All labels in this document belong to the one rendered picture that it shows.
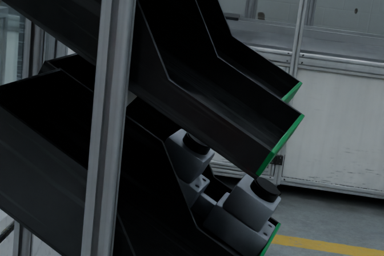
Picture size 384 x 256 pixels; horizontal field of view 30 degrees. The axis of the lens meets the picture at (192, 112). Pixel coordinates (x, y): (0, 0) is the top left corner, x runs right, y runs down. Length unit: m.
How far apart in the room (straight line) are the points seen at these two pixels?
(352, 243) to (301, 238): 0.28
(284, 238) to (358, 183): 0.82
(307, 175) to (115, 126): 4.02
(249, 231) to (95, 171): 0.27
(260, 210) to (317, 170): 3.77
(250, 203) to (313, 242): 3.20
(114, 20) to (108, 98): 0.05
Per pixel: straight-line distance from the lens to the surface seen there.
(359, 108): 4.40
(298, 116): 0.61
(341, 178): 4.51
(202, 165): 0.72
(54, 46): 2.04
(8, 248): 1.71
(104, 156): 0.51
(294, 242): 3.87
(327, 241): 3.97
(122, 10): 0.48
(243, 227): 0.73
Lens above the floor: 1.51
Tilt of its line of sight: 14 degrees down
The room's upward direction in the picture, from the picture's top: 7 degrees clockwise
